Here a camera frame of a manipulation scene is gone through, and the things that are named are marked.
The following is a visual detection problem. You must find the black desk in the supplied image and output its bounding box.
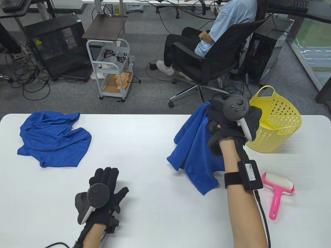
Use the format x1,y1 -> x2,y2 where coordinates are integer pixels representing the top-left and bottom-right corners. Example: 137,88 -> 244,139
268,0 -> 331,25
0,0 -> 87,20

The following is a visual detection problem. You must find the person's right forearm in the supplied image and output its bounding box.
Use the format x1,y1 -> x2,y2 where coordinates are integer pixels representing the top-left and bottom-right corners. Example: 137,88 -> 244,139
219,137 -> 268,248

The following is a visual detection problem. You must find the pink lint roller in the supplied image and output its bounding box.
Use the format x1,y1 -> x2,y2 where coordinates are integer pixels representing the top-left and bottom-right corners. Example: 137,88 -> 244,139
262,172 -> 295,221

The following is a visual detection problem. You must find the orange cloth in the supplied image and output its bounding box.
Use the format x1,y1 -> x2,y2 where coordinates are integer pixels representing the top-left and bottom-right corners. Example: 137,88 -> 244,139
115,72 -> 131,90

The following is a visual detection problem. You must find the person's left forearm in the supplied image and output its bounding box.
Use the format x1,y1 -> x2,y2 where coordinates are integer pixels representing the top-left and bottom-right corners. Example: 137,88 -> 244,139
82,223 -> 107,248

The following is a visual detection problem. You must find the brown side table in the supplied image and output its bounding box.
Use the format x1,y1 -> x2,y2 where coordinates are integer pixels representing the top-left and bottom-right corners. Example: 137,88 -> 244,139
82,15 -> 128,43

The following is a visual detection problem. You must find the dark grey hand controller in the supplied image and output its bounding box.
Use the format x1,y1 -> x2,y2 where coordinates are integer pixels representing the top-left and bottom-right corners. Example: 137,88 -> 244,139
223,96 -> 263,142
75,183 -> 110,224

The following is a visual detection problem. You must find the small white storage cart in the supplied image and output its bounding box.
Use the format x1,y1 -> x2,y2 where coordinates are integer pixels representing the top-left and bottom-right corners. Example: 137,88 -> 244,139
126,3 -> 144,14

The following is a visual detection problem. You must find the dark grey right hand controller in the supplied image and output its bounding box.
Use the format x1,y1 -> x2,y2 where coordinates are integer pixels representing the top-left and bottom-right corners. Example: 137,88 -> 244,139
223,96 -> 263,142

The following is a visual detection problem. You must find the person's right hand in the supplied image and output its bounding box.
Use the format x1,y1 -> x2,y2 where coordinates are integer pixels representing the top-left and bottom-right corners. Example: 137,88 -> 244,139
206,99 -> 249,157

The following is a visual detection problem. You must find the yellow perforated plastic basket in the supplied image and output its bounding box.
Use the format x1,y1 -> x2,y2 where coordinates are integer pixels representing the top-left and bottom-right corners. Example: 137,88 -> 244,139
245,85 -> 302,153

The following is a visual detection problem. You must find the white desk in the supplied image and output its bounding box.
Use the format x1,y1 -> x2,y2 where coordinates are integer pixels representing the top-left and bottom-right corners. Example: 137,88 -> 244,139
82,0 -> 228,14

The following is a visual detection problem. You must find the blue t-shirt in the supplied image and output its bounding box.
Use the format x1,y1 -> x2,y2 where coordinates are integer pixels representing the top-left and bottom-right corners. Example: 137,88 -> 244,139
167,102 -> 227,196
17,111 -> 92,168

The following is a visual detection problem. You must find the black right wrist camera strap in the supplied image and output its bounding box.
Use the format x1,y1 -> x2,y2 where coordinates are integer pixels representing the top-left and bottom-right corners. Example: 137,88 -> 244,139
224,160 -> 264,192

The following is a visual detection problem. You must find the black mesh office chair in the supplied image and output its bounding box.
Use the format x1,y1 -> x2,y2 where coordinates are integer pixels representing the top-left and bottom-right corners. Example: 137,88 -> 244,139
168,13 -> 274,115

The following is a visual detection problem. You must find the black keyboard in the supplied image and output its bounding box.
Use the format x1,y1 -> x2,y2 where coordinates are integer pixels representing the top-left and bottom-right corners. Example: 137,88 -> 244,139
269,0 -> 309,13
2,0 -> 31,13

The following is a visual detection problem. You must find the black open computer case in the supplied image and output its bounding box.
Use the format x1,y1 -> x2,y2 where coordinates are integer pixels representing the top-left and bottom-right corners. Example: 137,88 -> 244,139
23,13 -> 93,82

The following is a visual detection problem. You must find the white rolling cart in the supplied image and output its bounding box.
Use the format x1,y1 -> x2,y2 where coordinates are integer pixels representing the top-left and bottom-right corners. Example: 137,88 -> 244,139
86,39 -> 135,102

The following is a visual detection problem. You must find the person's left hand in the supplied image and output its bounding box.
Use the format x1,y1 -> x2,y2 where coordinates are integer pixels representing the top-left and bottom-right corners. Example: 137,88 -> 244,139
85,167 -> 129,234

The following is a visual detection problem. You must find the black computer tower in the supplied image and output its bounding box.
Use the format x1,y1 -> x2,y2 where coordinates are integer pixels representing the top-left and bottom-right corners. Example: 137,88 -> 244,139
246,15 -> 295,84

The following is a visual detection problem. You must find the black right glove cable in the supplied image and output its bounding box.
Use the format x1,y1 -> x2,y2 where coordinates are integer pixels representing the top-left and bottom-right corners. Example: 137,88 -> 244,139
253,190 -> 271,248

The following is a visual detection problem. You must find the dark grey left hand controller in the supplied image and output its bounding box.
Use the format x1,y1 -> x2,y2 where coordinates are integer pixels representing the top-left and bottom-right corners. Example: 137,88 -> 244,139
75,183 -> 110,224

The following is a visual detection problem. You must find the tangle of black cables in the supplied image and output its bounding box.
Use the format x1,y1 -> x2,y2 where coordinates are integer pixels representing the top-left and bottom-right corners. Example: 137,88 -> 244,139
213,76 -> 252,102
0,41 -> 51,101

